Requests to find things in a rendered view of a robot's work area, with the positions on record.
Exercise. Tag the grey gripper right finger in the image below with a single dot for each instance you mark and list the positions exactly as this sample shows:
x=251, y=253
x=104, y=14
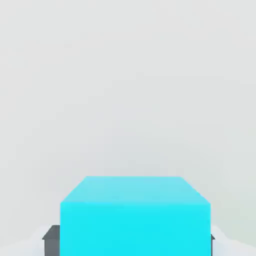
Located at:
x=220, y=245

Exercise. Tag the small cyan cube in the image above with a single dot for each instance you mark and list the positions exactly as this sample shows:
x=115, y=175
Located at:
x=135, y=224

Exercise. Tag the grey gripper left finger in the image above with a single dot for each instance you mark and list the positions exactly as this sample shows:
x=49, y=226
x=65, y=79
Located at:
x=51, y=242

